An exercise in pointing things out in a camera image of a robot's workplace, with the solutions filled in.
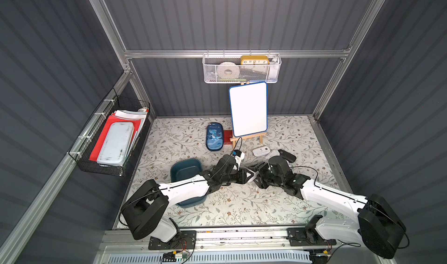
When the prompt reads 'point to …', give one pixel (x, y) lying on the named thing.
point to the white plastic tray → (116, 144)
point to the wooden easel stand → (234, 139)
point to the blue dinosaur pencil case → (215, 136)
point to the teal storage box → (183, 168)
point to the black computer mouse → (288, 157)
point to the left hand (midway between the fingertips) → (254, 177)
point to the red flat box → (227, 135)
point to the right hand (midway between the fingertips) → (250, 169)
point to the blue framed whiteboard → (249, 109)
